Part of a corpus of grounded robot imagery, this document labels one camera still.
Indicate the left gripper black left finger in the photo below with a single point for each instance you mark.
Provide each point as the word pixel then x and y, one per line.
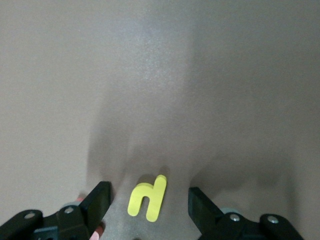
pixel 95 205

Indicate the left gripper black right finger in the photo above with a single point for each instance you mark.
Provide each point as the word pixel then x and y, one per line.
pixel 207 217

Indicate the red foam letter w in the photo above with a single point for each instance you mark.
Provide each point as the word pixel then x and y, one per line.
pixel 97 232

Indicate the yellow lowercase foam letter h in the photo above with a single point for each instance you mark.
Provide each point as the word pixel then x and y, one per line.
pixel 155 200

